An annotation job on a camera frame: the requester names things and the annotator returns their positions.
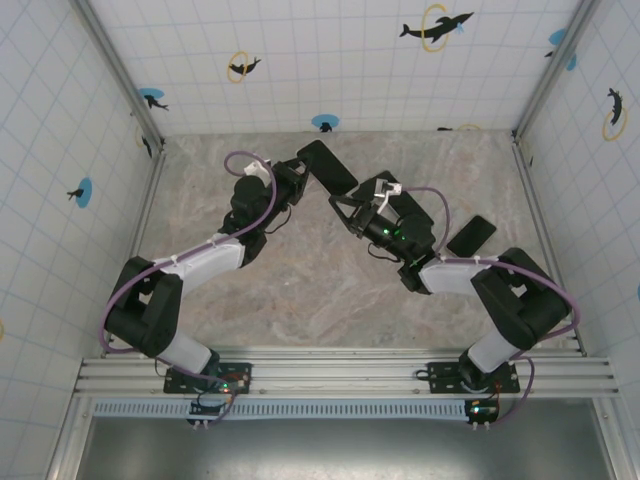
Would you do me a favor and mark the blue circle seal sticker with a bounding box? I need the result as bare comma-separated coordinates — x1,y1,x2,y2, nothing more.
310,113,340,134

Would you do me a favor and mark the small dolphin yellow hoop sticker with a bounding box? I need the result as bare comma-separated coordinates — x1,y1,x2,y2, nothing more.
227,49,263,84

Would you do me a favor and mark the blue circle shark sticker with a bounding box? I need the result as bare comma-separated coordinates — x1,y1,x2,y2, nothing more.
137,87,170,112

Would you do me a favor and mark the blue circle fish sticker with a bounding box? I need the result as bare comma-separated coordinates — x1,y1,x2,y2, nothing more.
66,177,95,209

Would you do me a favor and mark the black dolphin yellow hoop sticker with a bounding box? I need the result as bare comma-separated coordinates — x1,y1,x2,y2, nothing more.
398,3,475,54

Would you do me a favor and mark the black controller module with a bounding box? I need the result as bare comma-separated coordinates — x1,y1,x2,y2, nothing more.
187,399,226,431
463,398,501,431

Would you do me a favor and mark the grey metal panel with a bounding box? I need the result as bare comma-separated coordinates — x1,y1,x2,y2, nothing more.
74,417,619,480

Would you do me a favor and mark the blue blob sticker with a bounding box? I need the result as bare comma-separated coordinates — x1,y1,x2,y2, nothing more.
543,27,579,72

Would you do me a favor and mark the black lizard yellow hoop sticker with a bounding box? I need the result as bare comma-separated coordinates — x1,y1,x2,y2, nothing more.
601,87,630,143

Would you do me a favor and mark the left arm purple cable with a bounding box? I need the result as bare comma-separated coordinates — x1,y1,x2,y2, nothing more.
101,151,279,426

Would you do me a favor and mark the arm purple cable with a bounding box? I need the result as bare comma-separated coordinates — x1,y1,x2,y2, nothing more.
399,185,584,429
101,151,279,426

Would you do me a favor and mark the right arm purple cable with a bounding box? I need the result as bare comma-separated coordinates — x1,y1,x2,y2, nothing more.
399,185,584,429

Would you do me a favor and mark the aluminium table edge rail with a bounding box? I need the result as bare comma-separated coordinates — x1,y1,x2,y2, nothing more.
512,134,587,357
99,144,169,359

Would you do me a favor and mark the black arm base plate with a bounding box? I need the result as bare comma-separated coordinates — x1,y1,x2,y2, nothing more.
427,360,521,396
163,361,254,396

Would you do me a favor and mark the aluminium mounting rail frame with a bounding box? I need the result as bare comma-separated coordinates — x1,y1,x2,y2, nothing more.
73,347,624,400

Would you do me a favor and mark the aluminium corner post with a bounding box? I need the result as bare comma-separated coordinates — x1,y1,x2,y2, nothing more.
74,0,167,151
512,0,601,141

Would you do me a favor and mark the white slotted cable duct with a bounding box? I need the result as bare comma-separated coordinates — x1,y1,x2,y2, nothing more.
92,398,501,420

